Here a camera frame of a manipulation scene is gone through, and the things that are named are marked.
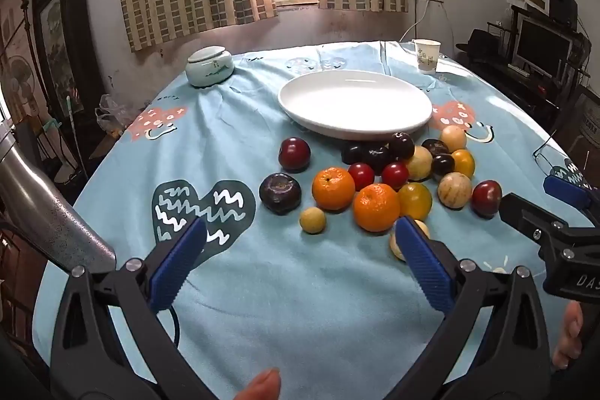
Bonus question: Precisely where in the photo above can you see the yellow-green tomato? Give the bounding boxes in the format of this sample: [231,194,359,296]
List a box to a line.
[397,182,433,221]

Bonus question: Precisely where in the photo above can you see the grey metal tube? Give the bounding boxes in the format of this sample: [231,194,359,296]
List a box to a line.
[0,133,117,274]

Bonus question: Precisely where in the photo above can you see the pale orange round fruit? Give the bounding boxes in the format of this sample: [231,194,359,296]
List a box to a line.
[389,219,430,262]

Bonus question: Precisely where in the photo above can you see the dark red plum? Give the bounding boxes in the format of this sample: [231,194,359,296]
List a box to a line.
[471,180,503,219]

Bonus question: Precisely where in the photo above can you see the dark brown round fruit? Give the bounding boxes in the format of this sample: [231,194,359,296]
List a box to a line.
[421,138,451,158]

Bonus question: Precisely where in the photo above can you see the person's left hand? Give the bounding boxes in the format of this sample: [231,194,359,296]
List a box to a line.
[233,368,282,400]

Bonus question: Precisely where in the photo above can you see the black cable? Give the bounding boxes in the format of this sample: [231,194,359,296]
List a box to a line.
[169,307,182,347]

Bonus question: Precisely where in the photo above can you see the large red plum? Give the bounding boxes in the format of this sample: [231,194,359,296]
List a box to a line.
[278,137,312,174]

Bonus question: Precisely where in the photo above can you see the light blue printed tablecloth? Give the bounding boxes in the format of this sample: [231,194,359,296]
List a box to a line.
[33,40,591,400]

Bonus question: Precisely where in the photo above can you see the white power cable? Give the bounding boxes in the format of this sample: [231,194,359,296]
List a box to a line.
[398,0,429,42]

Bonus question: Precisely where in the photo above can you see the orange mandarin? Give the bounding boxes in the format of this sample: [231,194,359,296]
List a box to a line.
[353,183,401,233]
[311,166,356,212]

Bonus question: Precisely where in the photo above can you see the large beige round fruit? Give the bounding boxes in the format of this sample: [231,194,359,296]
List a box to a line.
[405,145,434,182]

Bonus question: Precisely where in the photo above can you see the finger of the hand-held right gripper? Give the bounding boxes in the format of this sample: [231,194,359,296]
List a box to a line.
[544,175,592,210]
[499,193,582,262]

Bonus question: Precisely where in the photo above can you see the orange-yellow tomato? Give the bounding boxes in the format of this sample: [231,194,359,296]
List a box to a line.
[451,149,476,178]

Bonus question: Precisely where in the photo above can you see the computer monitor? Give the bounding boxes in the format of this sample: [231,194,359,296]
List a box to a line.
[513,16,575,75]

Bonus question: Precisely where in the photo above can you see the clear plastic bag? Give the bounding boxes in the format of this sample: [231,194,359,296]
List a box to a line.
[95,94,129,133]

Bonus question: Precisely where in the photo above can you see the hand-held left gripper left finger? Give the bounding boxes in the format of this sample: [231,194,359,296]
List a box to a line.
[49,216,221,400]

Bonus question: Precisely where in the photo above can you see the dark purple mangosteen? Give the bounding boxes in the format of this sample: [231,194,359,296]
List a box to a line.
[259,172,302,216]

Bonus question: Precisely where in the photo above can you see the red cherry tomato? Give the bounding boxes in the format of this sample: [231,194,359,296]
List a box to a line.
[348,162,376,192]
[381,161,410,192]

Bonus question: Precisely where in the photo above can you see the dark purple plum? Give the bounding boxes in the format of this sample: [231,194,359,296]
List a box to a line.
[387,131,416,161]
[340,142,369,165]
[430,153,456,180]
[363,146,393,173]

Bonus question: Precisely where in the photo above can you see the white paper cup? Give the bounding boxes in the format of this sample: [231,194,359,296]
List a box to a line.
[412,39,442,75]

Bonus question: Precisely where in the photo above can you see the dark framed picture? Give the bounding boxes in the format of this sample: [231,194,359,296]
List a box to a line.
[32,0,106,124]

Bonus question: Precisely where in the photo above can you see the black hat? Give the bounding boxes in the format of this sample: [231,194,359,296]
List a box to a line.
[457,29,504,56]

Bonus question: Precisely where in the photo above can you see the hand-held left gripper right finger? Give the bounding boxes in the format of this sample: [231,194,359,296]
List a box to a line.
[393,215,551,400]

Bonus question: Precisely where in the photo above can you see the dark computer desk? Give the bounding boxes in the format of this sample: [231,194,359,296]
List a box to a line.
[459,48,591,133]

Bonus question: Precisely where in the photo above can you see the black speaker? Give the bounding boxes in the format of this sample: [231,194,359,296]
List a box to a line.
[548,0,578,28]

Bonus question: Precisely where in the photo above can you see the pale green ceramic jar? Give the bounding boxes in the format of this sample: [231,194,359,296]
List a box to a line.
[185,46,235,88]

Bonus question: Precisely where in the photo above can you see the eyeglasses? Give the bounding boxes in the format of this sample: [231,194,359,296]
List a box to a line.
[533,138,587,176]

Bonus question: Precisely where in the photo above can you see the white oval plate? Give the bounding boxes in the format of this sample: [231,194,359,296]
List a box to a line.
[277,69,433,141]

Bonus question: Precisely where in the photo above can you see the striped beige fruit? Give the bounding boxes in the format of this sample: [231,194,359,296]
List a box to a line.
[437,172,473,209]

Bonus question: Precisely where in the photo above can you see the small yellow round fruit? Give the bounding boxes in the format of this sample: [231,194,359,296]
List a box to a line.
[299,207,327,235]

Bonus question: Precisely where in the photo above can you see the person's right hand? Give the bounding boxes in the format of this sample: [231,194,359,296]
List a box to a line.
[552,303,584,370]

